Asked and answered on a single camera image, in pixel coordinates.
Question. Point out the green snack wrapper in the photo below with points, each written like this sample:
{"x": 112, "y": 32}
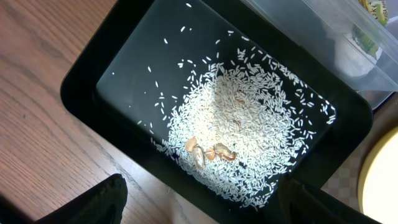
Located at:
{"x": 378, "y": 10}

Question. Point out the black plastic tray bin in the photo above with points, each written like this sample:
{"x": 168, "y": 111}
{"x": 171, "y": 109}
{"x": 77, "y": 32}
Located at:
{"x": 133, "y": 56}

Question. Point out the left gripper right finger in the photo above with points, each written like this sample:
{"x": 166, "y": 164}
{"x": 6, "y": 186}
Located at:
{"x": 303, "y": 203}

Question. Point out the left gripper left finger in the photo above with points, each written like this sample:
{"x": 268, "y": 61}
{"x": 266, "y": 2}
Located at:
{"x": 103, "y": 203}

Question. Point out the spilled rice pile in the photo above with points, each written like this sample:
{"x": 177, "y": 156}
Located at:
{"x": 254, "y": 105}

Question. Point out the brown serving tray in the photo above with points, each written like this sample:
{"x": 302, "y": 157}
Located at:
{"x": 343, "y": 184}

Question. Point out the peanut shell pieces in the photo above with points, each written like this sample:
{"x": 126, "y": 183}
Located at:
{"x": 200, "y": 155}

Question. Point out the clear plastic bin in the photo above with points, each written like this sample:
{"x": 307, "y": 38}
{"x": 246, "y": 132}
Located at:
{"x": 305, "y": 22}

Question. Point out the white crumpled tissue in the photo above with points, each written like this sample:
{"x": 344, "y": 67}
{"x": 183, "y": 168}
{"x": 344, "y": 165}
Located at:
{"x": 355, "y": 53}

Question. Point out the yellow plate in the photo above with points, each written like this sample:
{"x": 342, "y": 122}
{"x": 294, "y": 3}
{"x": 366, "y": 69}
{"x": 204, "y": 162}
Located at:
{"x": 377, "y": 183}

